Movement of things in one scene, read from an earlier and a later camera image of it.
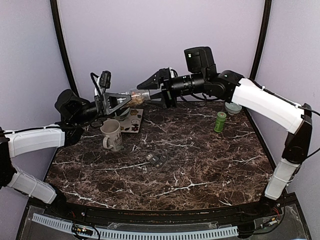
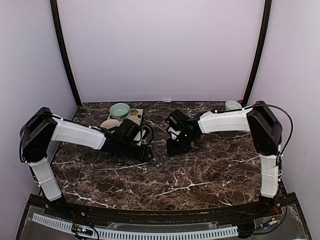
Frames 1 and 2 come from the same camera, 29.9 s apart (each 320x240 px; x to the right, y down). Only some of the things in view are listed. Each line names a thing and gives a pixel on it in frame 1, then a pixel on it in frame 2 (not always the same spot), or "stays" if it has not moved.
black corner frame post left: (61, 39) stays
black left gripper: (103, 104) -> (143, 156)
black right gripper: (167, 94) -> (173, 151)
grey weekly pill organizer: (157, 161) stays
